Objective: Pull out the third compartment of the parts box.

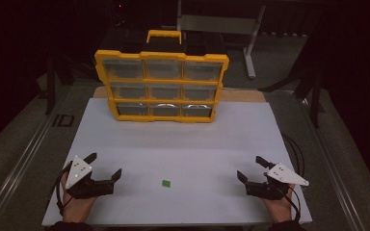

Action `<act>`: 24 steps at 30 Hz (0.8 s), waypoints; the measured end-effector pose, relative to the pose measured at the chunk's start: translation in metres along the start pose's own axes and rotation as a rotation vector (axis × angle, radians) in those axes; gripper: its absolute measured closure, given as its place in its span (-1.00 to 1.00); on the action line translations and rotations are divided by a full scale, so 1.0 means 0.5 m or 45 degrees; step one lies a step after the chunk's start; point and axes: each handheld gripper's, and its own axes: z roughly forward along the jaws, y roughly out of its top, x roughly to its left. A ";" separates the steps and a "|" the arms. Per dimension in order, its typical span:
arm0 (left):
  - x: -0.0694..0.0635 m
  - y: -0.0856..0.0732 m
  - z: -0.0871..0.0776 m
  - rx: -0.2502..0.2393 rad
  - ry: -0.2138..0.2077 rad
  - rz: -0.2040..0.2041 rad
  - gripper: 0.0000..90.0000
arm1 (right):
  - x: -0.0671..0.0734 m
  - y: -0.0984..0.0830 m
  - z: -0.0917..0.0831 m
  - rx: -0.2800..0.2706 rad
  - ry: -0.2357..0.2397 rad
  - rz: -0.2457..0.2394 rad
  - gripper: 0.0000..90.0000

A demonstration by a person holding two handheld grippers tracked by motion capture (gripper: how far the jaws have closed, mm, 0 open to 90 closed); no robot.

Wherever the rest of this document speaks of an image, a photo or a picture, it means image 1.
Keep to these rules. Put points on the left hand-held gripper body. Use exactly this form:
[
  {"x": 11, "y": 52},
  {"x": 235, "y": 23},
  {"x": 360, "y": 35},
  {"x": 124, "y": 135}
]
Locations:
[{"x": 78, "y": 170}]

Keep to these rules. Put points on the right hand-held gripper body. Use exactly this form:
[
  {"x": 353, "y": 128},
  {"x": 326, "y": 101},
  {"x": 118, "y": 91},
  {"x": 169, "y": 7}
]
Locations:
[{"x": 281, "y": 176}]

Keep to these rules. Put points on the small green plastic block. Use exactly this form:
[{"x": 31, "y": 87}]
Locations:
[{"x": 166, "y": 183}]

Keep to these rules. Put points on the yellow drawer organizer cabinet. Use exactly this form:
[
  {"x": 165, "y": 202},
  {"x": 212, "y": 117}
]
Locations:
[{"x": 144, "y": 82}]

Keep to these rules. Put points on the clear plastic drawer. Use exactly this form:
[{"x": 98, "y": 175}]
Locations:
[{"x": 203, "y": 71}]

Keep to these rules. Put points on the person's right hand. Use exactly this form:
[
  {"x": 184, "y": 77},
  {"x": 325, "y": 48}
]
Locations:
[{"x": 279, "y": 210}]

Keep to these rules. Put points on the person's left hand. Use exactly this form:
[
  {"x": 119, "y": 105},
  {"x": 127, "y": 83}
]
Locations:
[{"x": 77, "y": 209}]

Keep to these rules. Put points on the black tripod stand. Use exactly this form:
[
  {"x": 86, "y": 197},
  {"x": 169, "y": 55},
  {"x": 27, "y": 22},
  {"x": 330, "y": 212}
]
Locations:
[{"x": 314, "y": 102}]

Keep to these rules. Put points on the black stand leg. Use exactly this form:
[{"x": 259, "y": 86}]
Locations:
[{"x": 50, "y": 86}]

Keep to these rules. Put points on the grey metal stand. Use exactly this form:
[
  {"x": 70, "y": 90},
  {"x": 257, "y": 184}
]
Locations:
[{"x": 218, "y": 24}]

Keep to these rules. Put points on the metal floor rail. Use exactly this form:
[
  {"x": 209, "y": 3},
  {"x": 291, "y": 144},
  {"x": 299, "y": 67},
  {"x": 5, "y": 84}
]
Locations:
[
  {"x": 330, "y": 166},
  {"x": 19, "y": 166}
]

